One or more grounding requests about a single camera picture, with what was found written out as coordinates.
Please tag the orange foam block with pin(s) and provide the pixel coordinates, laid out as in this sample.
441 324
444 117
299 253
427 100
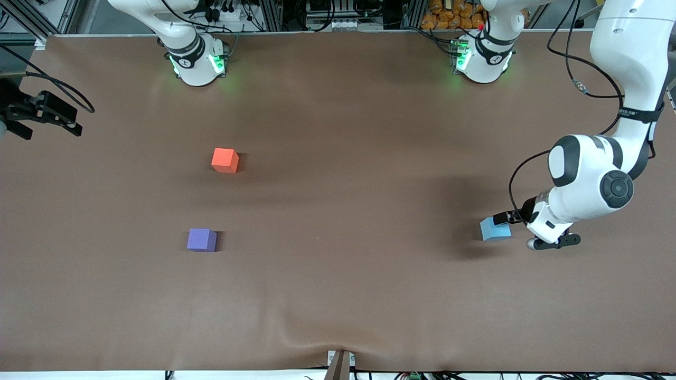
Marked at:
225 160

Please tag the purple foam block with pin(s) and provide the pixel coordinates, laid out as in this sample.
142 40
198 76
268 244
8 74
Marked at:
201 239

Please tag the brown table mat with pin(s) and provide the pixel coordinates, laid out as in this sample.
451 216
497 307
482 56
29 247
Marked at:
338 290

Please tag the white power strip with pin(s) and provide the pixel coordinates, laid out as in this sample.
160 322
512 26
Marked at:
328 25

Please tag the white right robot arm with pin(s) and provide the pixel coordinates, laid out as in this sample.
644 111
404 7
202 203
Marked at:
193 63

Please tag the green terminal connector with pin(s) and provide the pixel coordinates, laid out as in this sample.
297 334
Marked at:
414 376

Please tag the metal table clamp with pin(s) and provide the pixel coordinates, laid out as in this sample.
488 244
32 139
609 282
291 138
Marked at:
339 365

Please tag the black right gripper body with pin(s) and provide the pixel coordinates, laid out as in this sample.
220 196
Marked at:
18 108

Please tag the light blue foam block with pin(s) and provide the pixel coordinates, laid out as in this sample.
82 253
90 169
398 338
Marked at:
494 231

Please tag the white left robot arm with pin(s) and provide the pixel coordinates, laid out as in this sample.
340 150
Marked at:
586 174

